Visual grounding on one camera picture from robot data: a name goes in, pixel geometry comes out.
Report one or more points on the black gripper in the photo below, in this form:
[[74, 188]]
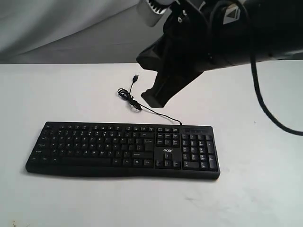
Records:
[[181, 32]]

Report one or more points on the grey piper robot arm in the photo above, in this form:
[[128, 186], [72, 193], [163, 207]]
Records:
[[272, 29]]

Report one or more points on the black acer keyboard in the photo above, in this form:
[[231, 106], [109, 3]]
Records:
[[85, 149]]

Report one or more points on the grey backdrop cloth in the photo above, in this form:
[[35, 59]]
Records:
[[73, 31]]

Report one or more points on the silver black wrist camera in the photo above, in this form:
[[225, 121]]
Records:
[[151, 11]]

